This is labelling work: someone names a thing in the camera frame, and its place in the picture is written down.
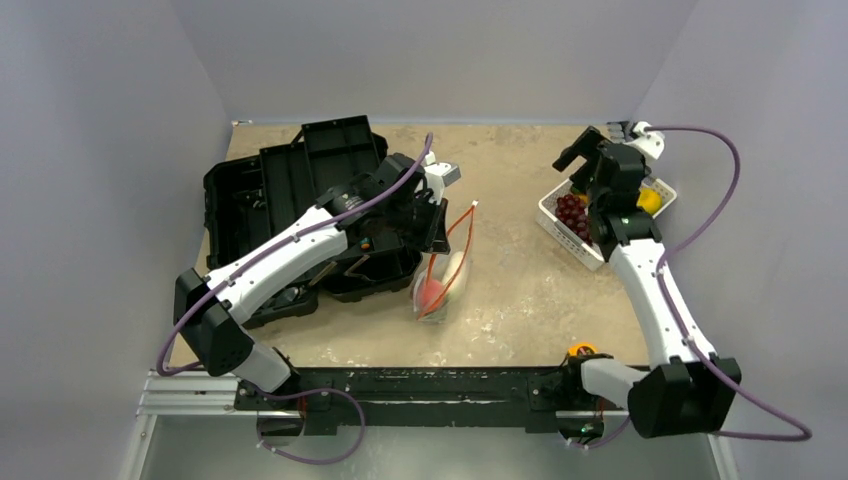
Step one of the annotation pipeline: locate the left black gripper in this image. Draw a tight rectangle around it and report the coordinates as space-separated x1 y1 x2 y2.
385 190 450 253

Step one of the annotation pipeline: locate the clear zip bag orange zipper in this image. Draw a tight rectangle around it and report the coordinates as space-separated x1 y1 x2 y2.
410 200 479 324

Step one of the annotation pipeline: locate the pink peach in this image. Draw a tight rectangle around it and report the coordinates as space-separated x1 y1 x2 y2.
417 278 444 311

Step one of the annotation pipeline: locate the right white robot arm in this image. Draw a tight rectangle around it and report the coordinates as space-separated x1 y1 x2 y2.
552 127 741 438

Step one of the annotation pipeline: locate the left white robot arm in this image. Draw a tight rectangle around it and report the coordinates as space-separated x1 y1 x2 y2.
174 151 461 409

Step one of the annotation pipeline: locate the yellow orange fruit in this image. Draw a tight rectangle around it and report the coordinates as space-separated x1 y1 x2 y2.
637 188 664 216

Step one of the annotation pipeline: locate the dark red grapes bunch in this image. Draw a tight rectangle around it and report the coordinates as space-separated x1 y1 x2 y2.
555 194 593 245

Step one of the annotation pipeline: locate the white plastic basket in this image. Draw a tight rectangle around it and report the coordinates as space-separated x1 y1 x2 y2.
536 176 678 271

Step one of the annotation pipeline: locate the black toolbox tray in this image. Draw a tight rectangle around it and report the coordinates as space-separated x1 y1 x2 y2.
260 115 388 232

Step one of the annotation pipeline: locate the black plastic toolbox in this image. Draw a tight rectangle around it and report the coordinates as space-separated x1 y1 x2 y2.
203 151 422 329

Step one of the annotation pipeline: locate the orange emergency button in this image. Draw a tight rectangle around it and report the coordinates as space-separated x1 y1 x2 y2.
567 342 597 358

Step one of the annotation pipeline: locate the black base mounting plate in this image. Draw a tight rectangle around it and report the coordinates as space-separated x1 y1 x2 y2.
234 366 624 438

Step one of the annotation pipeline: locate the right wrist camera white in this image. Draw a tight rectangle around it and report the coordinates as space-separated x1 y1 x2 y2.
625 121 665 165

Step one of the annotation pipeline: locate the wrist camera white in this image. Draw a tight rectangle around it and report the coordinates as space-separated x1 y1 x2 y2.
625 121 665 165
423 151 461 205

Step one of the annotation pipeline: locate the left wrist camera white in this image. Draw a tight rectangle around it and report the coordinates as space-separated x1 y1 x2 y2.
423 151 461 205

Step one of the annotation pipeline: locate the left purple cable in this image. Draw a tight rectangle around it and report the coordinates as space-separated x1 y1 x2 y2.
156 132 435 466

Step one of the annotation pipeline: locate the aluminium frame rail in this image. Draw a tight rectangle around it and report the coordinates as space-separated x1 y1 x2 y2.
137 366 597 416

